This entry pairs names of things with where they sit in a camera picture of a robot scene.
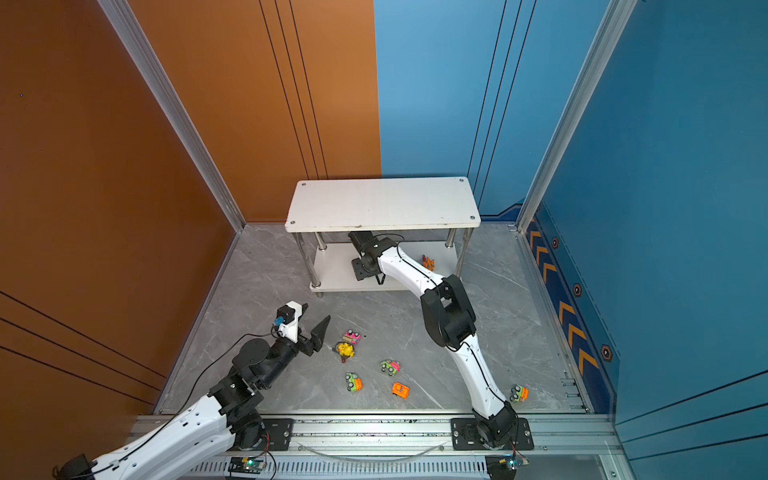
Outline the left aluminium corner post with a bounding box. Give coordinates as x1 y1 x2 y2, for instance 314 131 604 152
98 0 246 235

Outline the white two-tier shelf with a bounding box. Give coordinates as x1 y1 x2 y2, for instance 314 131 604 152
285 177 481 296

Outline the orange dragon toy figure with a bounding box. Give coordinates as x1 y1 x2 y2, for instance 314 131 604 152
421 255 435 271

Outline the right aluminium corner post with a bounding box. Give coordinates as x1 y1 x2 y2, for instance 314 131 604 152
515 0 638 234

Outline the green orange toy car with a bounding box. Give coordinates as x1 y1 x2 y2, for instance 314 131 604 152
345 372 363 392

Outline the right green circuit board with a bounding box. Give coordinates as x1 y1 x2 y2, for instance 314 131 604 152
485 453 530 480

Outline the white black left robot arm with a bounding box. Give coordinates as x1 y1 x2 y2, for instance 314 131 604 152
52 301 331 479

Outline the yellow pikachu toy figure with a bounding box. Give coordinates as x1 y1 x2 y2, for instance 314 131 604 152
335 342 355 363

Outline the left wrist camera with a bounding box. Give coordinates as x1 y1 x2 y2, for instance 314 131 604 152
273 301 301 340

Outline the orange green toy truck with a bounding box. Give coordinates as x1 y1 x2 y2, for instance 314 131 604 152
510 384 529 403

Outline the aluminium corner post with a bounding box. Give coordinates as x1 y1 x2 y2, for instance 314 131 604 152
98 0 246 235
515 0 638 234

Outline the green circuit board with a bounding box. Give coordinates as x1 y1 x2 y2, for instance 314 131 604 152
227 457 268 476
485 453 530 480

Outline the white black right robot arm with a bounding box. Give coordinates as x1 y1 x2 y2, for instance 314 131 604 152
348 231 520 449

